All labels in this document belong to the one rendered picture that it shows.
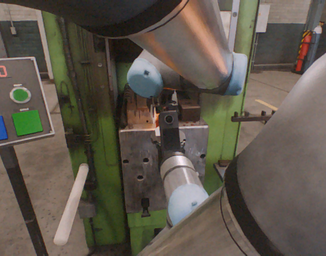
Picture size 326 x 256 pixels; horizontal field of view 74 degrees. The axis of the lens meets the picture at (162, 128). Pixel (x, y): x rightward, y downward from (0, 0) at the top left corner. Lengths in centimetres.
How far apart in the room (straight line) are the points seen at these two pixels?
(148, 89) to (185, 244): 29
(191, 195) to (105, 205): 104
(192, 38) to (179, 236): 18
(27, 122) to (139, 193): 56
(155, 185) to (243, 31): 81
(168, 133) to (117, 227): 108
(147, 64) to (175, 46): 25
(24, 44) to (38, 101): 632
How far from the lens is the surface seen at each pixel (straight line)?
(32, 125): 83
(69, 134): 112
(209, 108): 114
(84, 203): 135
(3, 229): 203
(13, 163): 102
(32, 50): 711
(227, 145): 128
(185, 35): 17
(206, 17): 18
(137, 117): 93
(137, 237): 130
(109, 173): 125
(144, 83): 42
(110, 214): 144
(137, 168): 98
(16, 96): 86
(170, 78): 42
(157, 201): 111
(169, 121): 52
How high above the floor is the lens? 129
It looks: 25 degrees down
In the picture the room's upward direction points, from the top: straight up
